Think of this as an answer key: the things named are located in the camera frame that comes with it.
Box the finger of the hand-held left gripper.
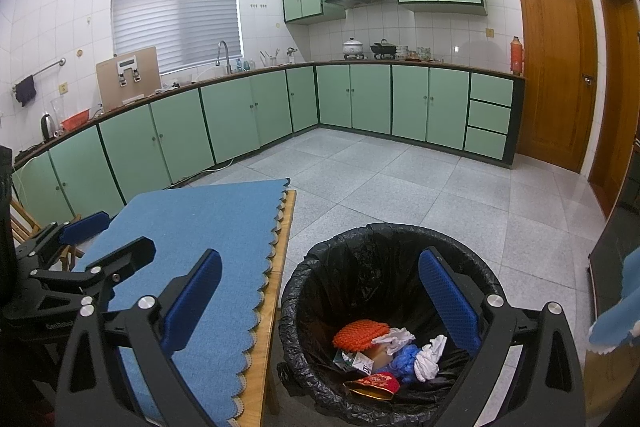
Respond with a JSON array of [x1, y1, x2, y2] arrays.
[[14, 210, 112, 271], [30, 236, 157, 308]]

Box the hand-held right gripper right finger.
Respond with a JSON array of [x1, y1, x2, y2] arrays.
[[417, 247, 586, 427]]

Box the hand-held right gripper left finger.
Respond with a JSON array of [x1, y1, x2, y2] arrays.
[[55, 248, 223, 427]]

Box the white tissue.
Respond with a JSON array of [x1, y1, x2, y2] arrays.
[[382, 327, 417, 353], [414, 334, 448, 383]]

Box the orange foam net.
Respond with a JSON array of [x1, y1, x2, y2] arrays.
[[332, 319, 391, 352]]

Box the trash bin with black bag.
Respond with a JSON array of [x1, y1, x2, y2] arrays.
[[276, 223, 506, 418]]

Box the white crushed carton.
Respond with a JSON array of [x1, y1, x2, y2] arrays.
[[334, 348, 375, 376]]

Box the wooden chair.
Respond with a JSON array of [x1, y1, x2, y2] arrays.
[[10, 197, 86, 270]]

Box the wooden table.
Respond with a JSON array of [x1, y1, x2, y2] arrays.
[[232, 189, 298, 427]]

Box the blue table mat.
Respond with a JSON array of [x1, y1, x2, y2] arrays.
[[75, 178, 292, 427]]

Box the red basin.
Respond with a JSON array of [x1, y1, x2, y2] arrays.
[[60, 108, 92, 132]]

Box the cardboard box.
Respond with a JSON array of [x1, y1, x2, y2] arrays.
[[96, 46, 162, 110]]

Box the dark towel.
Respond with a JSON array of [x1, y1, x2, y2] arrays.
[[14, 75, 37, 106]]

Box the blue white cloth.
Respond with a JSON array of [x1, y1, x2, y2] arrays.
[[587, 247, 640, 355]]

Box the black glass cabinet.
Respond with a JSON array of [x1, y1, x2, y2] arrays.
[[587, 142, 640, 325]]

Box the green base cabinets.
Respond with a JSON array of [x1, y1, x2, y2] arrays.
[[11, 61, 526, 228]]

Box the metal faucet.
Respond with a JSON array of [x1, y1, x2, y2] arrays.
[[216, 40, 232, 75]]

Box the white window blind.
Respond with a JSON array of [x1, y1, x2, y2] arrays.
[[111, 0, 243, 75]]

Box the row of glass jars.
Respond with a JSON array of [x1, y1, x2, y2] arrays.
[[397, 46, 446, 62]]

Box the black wok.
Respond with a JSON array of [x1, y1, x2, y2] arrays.
[[370, 39, 398, 59]]

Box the plain wooden door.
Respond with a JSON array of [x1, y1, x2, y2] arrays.
[[587, 0, 640, 218]]

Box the white cable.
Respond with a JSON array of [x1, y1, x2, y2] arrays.
[[172, 157, 235, 185]]

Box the metal towel rail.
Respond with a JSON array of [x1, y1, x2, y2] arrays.
[[12, 57, 67, 92]]

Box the wooden door with handle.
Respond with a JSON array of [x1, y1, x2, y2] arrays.
[[514, 0, 598, 175]]

